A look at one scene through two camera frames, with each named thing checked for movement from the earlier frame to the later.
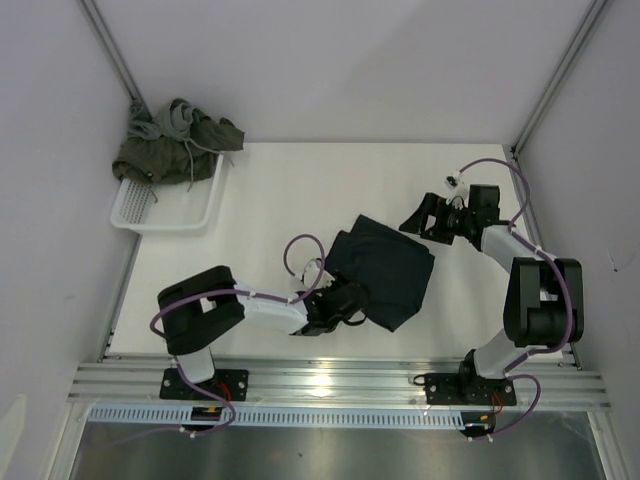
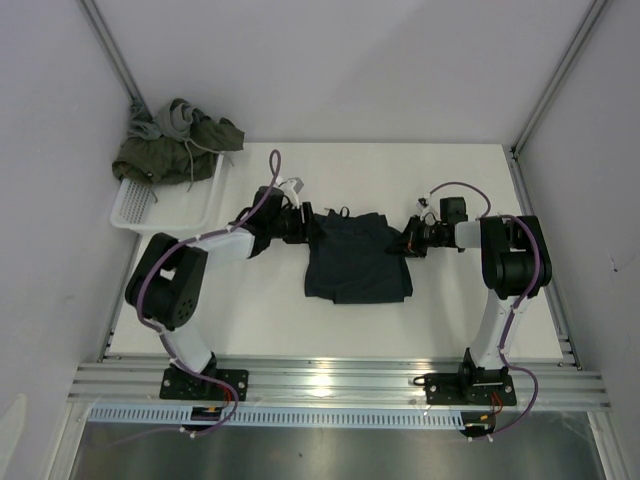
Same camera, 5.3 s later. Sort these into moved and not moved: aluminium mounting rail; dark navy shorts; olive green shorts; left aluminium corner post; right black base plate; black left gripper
Moved: black left gripper; dark navy shorts
Not moved: right black base plate; left aluminium corner post; aluminium mounting rail; olive green shorts
